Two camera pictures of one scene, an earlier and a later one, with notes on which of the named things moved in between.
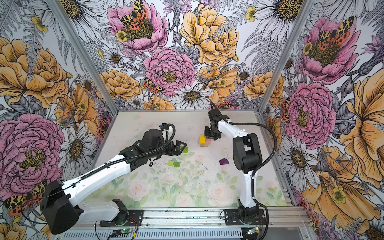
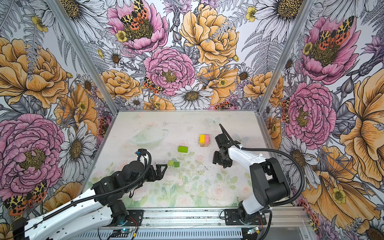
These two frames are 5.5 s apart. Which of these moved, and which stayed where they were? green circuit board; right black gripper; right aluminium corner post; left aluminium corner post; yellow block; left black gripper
Moved: right black gripper; left black gripper
Stayed: green circuit board; right aluminium corner post; left aluminium corner post; yellow block
